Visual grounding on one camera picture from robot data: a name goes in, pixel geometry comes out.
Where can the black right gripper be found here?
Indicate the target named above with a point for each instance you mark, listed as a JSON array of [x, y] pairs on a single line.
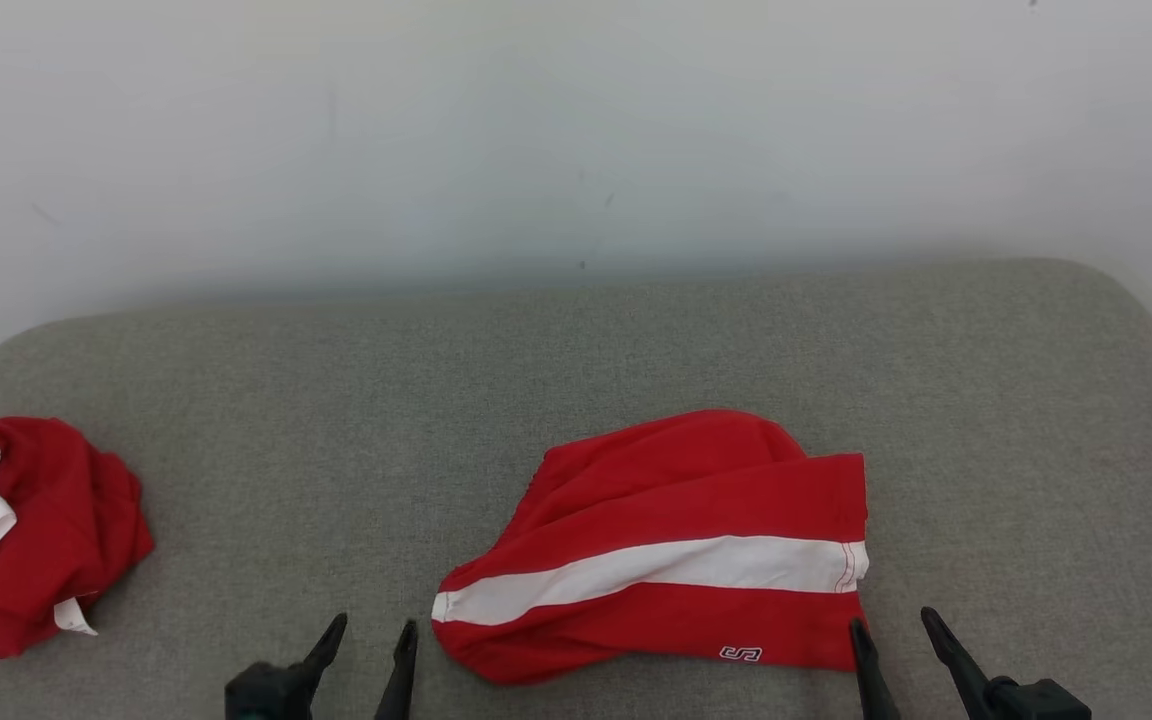
[[1041, 702]]

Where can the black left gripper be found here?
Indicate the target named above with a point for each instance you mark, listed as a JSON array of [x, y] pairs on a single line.
[[266, 692]]

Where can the red shorts with white stripe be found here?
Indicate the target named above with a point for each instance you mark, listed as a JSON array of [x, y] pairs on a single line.
[[676, 500]]

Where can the red white basketball jersey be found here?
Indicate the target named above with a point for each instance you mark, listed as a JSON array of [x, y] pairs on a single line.
[[56, 530]]

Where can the grey fabric sofa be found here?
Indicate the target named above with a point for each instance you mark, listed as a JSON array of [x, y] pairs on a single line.
[[576, 380]]

